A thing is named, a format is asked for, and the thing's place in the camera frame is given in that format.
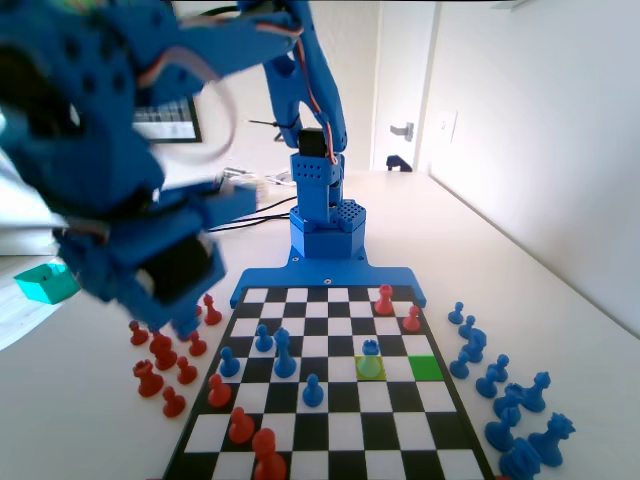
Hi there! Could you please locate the white red black servo wire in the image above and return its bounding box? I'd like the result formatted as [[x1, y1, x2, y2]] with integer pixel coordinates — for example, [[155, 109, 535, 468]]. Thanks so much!
[[134, 44, 239, 166]]

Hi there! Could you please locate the red chess rook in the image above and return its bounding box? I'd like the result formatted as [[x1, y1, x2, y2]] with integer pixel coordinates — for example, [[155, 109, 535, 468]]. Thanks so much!
[[131, 359, 164, 399]]

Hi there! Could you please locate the black framed map poster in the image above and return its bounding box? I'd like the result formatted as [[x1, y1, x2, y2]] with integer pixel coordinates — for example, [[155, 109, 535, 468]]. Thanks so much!
[[133, 94, 203, 145]]

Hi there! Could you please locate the blue chess queen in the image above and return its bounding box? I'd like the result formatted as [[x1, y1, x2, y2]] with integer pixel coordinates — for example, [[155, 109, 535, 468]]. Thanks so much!
[[527, 413, 577, 470]]

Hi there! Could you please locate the black and white chessboard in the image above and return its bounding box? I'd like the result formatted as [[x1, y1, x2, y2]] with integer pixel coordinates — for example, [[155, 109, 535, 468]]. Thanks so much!
[[159, 284, 496, 480]]

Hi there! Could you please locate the white light switch plate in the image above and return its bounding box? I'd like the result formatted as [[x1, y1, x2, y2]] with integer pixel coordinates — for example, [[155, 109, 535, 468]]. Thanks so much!
[[439, 109, 459, 145]]

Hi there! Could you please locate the teal plastic box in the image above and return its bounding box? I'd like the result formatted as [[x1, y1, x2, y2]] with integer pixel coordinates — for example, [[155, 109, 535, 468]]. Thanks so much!
[[13, 263, 81, 305]]

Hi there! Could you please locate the black zip tie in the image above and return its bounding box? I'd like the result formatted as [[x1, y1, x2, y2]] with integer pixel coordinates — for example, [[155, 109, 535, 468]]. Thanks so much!
[[248, 118, 296, 132]]

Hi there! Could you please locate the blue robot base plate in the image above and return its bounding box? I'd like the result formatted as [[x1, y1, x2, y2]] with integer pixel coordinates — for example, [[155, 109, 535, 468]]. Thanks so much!
[[228, 257, 430, 309]]

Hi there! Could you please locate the red chess knight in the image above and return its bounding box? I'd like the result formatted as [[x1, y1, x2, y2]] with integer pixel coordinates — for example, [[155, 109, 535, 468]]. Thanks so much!
[[148, 334, 178, 372]]

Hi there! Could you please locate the thin black cable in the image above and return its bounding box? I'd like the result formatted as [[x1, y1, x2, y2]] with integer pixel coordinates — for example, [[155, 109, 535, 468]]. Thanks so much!
[[209, 214, 294, 234], [209, 195, 301, 232]]

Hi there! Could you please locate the white door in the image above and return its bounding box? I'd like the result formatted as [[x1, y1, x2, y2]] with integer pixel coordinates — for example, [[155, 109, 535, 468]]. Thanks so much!
[[370, 0, 441, 174]]

